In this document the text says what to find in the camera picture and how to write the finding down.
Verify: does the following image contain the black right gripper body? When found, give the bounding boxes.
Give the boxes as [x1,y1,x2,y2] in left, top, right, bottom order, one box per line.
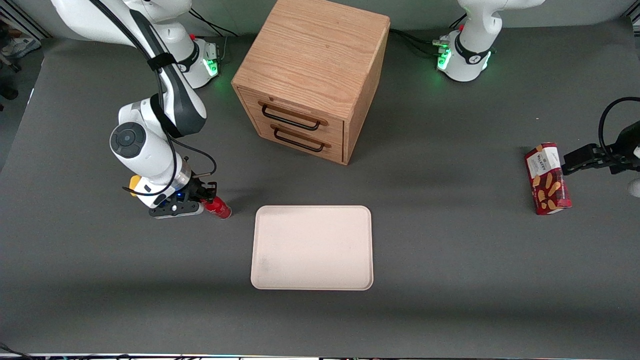
[170,177,206,206]

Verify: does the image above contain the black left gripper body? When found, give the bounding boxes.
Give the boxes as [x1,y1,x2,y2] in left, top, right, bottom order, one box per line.
[602,122,640,175]

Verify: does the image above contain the beige plastic tray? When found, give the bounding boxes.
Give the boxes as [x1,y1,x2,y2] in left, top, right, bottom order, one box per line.
[250,205,374,291]

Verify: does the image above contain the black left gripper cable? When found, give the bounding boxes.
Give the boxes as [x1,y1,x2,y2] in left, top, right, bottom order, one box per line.
[598,97,640,156]

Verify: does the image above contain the red cookie box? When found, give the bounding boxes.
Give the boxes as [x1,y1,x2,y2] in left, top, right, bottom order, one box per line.
[524,142,572,215]

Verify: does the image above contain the black right base cables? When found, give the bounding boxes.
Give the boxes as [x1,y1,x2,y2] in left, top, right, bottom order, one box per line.
[189,10,240,66]

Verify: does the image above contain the wooden drawer cabinet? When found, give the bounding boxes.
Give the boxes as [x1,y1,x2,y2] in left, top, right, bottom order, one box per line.
[231,0,391,166]

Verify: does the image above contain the white sneaker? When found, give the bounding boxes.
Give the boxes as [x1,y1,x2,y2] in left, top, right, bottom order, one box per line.
[1,37,42,58]

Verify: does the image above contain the red coke bottle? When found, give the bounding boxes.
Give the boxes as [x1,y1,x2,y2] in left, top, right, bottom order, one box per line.
[202,196,232,220]

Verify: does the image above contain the black drawer handle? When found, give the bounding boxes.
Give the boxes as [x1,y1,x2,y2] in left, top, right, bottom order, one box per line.
[271,125,332,153]
[258,101,329,132]

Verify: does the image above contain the black base cables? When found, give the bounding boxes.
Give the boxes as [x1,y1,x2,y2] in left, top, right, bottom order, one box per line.
[389,14,468,57]
[189,10,240,66]

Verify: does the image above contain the black left base cables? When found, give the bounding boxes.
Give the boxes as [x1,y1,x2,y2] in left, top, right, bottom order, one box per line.
[389,14,468,57]

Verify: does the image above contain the wooden drawer front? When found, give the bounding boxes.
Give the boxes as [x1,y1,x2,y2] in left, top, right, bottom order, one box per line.
[237,87,346,147]
[252,120,345,165]

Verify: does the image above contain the aluminium frame rail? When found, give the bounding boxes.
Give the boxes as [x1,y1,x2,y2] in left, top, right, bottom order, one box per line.
[0,6,51,40]

